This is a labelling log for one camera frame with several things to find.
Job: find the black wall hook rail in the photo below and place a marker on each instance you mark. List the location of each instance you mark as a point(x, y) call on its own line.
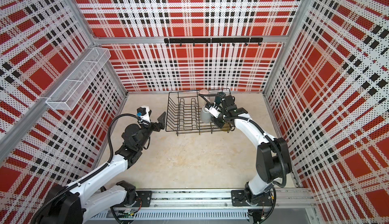
point(231, 40)

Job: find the purple iridescent mug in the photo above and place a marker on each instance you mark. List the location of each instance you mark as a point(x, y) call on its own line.
point(204, 92)

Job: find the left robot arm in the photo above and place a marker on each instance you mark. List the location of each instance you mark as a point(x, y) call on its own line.
point(86, 197)

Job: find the amber glass cup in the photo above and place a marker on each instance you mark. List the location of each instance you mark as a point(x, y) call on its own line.
point(226, 128)

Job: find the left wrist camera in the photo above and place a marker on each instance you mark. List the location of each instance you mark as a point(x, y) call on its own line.
point(143, 114)

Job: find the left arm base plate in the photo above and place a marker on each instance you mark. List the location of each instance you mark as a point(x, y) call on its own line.
point(142, 199)

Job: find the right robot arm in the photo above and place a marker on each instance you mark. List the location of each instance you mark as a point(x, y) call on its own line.
point(272, 163)

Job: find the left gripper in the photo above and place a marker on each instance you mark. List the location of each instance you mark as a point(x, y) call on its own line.
point(161, 123)

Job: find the white wire wall basket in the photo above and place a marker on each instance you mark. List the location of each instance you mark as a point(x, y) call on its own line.
point(70, 91)

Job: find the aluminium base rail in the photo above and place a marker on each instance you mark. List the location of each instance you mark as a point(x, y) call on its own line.
point(290, 205)

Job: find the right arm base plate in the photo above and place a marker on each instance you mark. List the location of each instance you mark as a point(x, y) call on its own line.
point(238, 197)

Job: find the dark green mug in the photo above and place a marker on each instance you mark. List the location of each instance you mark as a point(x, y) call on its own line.
point(222, 94)

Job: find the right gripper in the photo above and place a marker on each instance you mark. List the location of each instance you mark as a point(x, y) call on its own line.
point(219, 124)

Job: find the white grey-handled mug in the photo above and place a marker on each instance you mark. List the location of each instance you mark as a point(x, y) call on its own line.
point(205, 115)

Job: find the black wire dish rack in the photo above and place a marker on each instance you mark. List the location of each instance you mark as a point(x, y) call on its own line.
point(183, 111)

